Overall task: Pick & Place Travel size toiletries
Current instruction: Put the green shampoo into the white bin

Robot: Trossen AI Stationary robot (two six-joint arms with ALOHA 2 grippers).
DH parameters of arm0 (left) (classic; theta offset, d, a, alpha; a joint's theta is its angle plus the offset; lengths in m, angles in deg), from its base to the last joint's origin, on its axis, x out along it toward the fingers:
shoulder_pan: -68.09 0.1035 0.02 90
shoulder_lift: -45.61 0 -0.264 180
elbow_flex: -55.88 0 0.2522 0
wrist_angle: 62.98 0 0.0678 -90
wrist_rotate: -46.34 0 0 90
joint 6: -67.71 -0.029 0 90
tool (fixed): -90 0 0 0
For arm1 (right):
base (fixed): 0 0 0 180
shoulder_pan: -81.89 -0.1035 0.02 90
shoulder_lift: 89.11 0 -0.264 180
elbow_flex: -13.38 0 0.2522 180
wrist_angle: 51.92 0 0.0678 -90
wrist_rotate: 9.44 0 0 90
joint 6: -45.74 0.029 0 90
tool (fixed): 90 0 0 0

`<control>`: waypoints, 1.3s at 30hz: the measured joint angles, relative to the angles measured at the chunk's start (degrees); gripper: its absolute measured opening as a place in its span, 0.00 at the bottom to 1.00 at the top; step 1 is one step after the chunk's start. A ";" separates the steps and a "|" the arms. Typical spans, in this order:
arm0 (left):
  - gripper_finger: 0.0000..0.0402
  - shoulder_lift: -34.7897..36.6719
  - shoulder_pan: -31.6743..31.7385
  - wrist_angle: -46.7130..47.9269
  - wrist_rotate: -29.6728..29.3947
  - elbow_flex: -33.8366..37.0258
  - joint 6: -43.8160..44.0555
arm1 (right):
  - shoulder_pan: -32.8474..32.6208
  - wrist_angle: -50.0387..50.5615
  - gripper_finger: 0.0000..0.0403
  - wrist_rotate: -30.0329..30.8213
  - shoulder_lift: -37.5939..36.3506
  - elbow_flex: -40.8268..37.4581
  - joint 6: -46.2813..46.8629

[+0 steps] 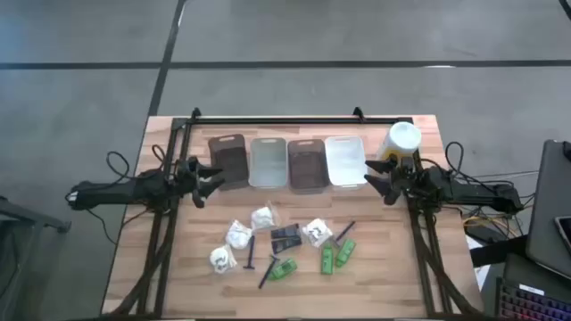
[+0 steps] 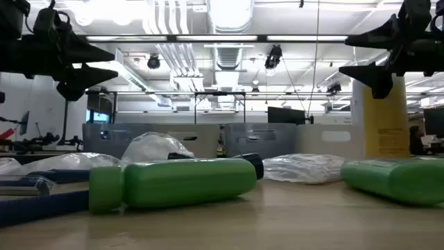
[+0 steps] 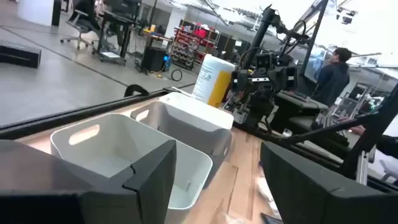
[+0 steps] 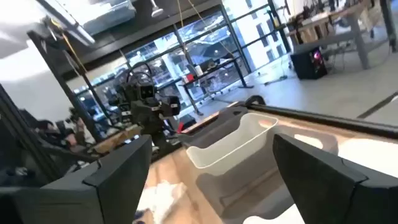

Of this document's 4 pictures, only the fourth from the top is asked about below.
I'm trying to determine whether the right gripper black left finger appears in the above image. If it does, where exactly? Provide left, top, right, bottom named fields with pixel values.
left=0, top=134, right=152, bottom=224

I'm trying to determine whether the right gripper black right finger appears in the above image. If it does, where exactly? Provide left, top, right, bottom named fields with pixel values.
left=272, top=133, right=398, bottom=224

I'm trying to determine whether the clear bag with black lettering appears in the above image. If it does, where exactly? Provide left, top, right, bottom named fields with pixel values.
left=136, top=180, right=187, bottom=224

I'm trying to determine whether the wooden side table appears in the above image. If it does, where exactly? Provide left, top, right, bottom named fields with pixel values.
left=93, top=124, right=144, bottom=155

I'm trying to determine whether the translucent white plastic bin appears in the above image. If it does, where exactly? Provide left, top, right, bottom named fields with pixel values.
left=242, top=203, right=305, bottom=224

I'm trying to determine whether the person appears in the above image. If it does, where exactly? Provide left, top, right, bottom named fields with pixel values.
left=34, top=119, right=78, bottom=150

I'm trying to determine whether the black desk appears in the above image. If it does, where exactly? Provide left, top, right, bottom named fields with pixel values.
left=179, top=57, right=254, bottom=116

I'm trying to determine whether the white ceiling lamp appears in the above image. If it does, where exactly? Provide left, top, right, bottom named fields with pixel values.
left=150, top=0, right=165, bottom=18

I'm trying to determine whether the black computer tower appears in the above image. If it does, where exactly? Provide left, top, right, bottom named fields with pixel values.
left=290, top=45, right=328, bottom=80

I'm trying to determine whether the wooden workbench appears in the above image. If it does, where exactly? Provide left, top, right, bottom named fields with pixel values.
left=285, top=0, right=398, bottom=71

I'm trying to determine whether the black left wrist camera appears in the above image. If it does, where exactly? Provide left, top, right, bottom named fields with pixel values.
left=136, top=83, right=157, bottom=101

